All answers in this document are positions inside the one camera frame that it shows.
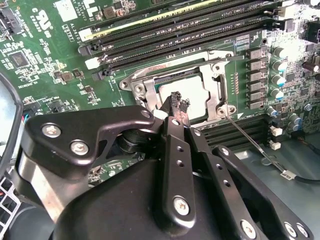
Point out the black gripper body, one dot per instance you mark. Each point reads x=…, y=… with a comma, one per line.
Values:
x=112, y=212

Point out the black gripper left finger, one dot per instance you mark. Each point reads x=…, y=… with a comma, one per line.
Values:
x=100, y=120

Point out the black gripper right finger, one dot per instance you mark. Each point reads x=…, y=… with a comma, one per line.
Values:
x=235, y=205

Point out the silver CPU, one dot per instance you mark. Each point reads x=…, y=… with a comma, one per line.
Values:
x=195, y=87

